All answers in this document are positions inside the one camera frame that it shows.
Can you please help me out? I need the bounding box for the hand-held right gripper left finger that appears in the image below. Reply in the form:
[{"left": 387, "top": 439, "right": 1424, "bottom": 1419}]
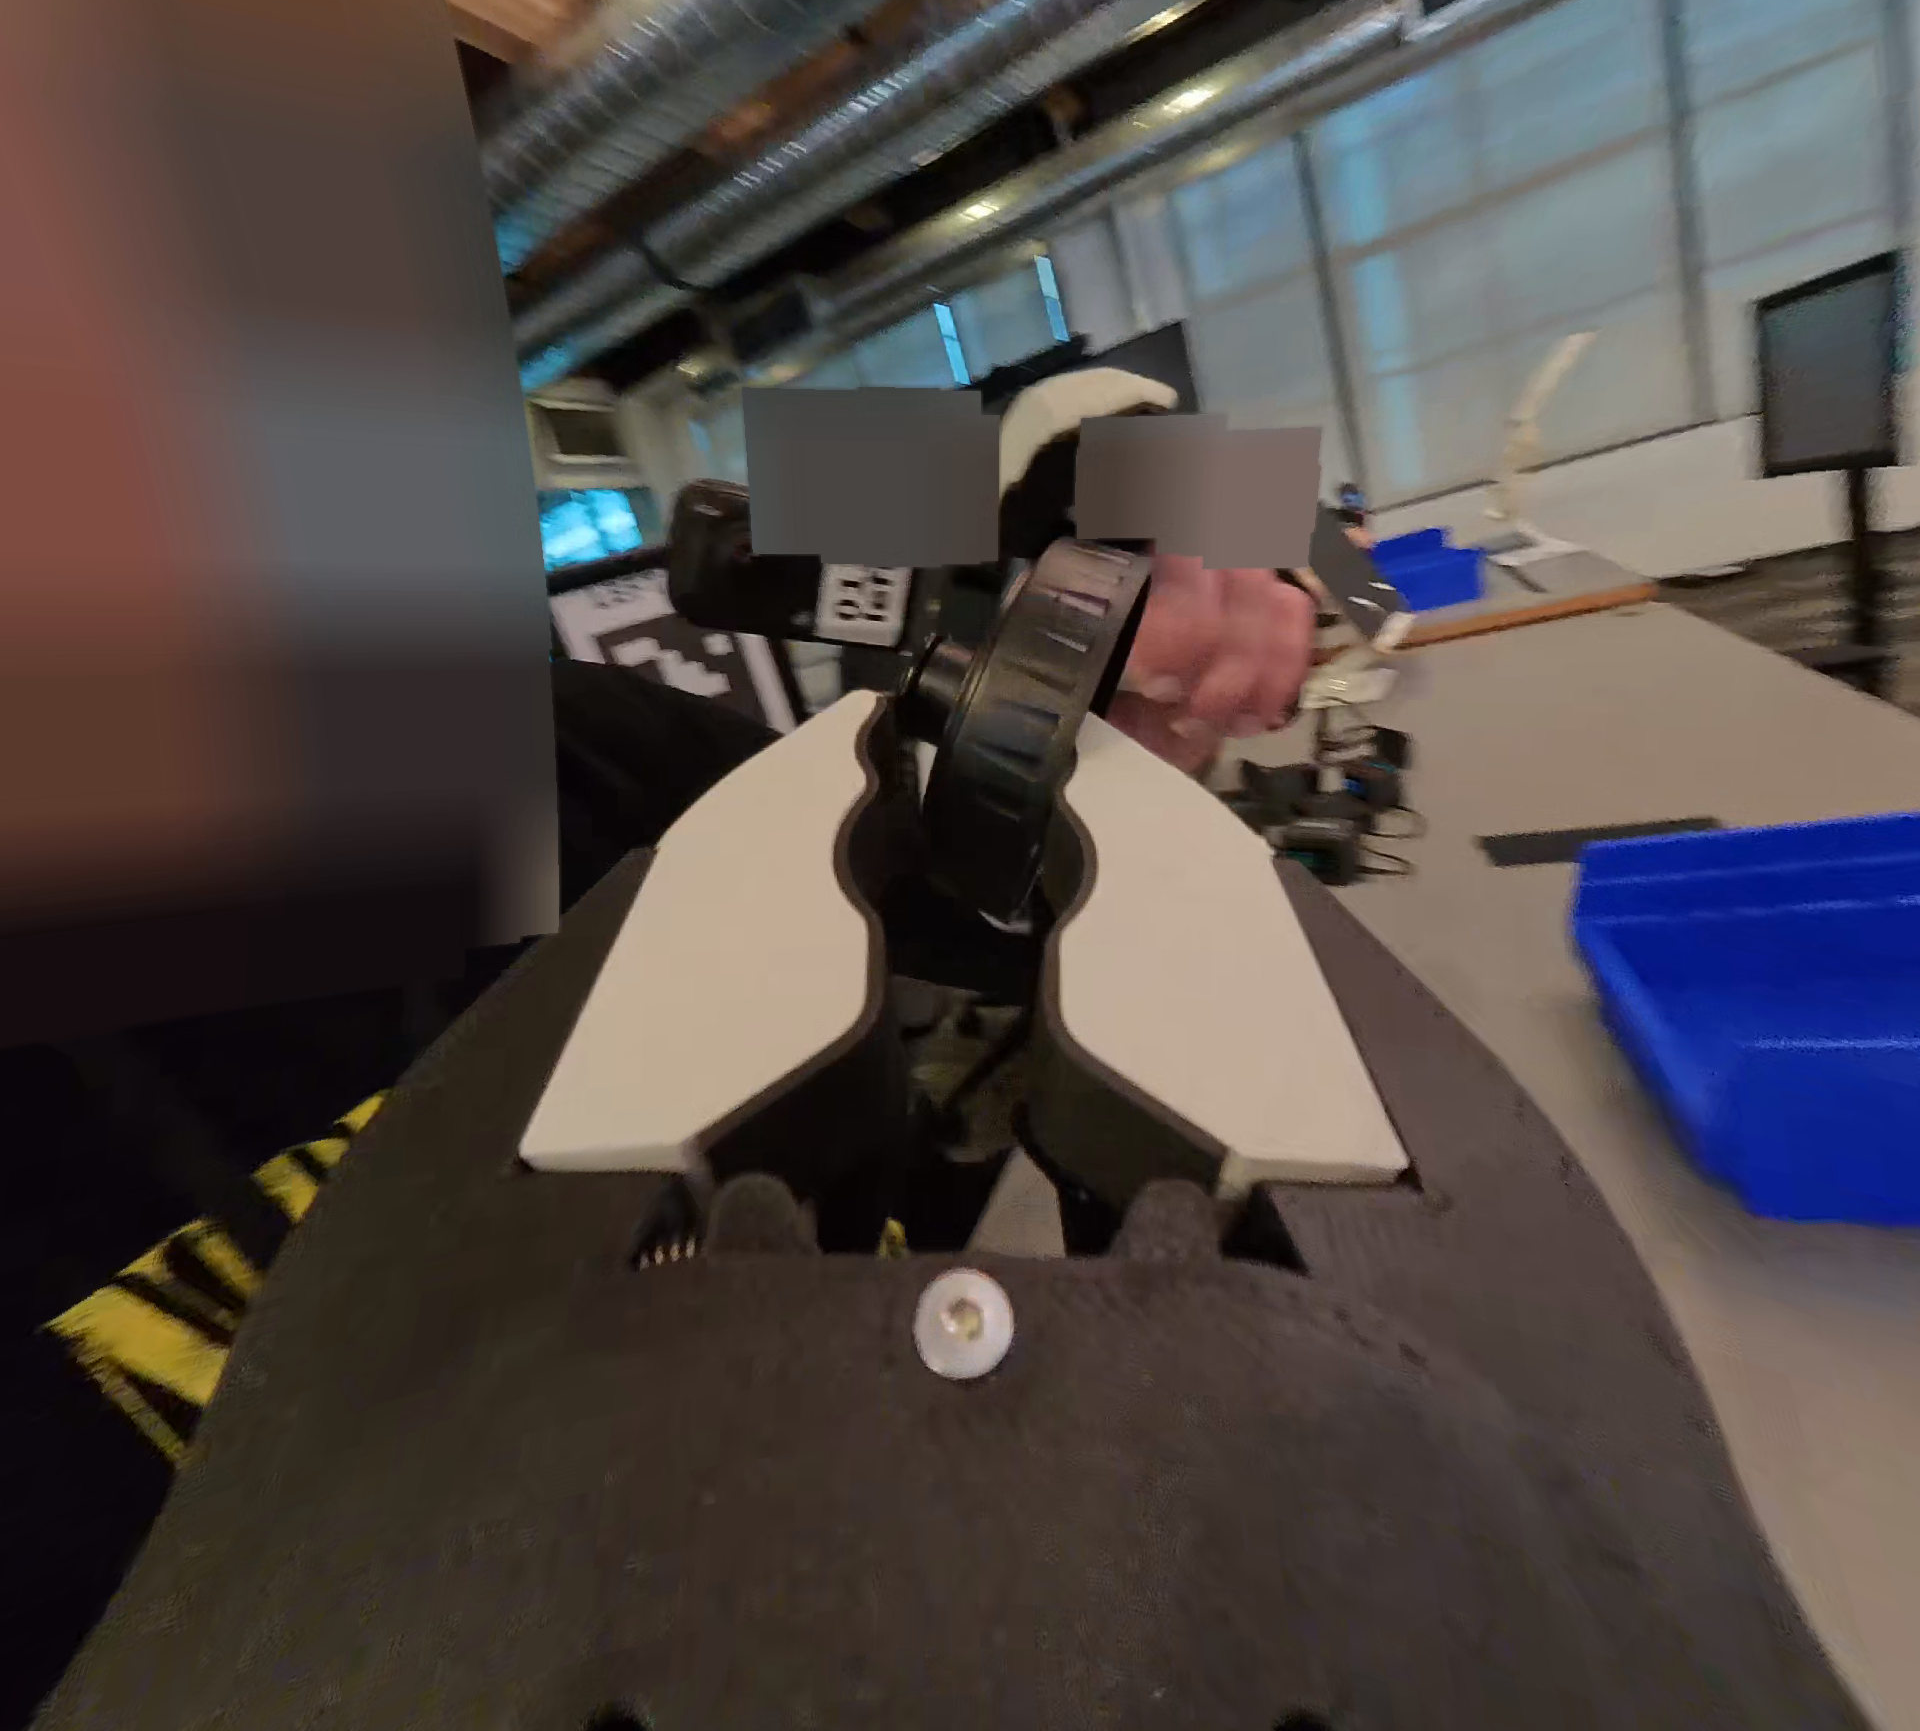
[{"left": 519, "top": 692, "right": 906, "bottom": 1253}]

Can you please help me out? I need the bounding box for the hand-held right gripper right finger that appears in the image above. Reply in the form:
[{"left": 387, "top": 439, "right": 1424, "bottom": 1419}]
[{"left": 1017, "top": 711, "right": 1412, "bottom": 1257}]

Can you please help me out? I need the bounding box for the black bottle lid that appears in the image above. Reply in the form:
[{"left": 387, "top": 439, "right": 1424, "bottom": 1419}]
[{"left": 899, "top": 536, "right": 1159, "bottom": 931}]

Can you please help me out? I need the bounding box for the blue plastic bin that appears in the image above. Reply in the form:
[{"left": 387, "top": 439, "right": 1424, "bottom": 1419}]
[
  {"left": 1371, "top": 532, "right": 1488, "bottom": 607},
  {"left": 1569, "top": 815, "right": 1920, "bottom": 1223}
]

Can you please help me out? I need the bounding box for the person's left hand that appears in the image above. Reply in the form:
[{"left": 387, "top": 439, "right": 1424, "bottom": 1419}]
[{"left": 1112, "top": 560, "right": 1323, "bottom": 777}]

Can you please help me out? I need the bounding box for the black tape strip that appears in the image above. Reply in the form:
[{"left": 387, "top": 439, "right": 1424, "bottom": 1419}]
[{"left": 1476, "top": 817, "right": 1718, "bottom": 868}]

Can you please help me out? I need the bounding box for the dark screen on stand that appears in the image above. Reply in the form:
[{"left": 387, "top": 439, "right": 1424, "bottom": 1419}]
[{"left": 1752, "top": 253, "right": 1909, "bottom": 698}]

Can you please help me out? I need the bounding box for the silver air duct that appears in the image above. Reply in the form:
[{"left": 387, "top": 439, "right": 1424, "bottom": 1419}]
[{"left": 480, "top": 0, "right": 1920, "bottom": 392}]

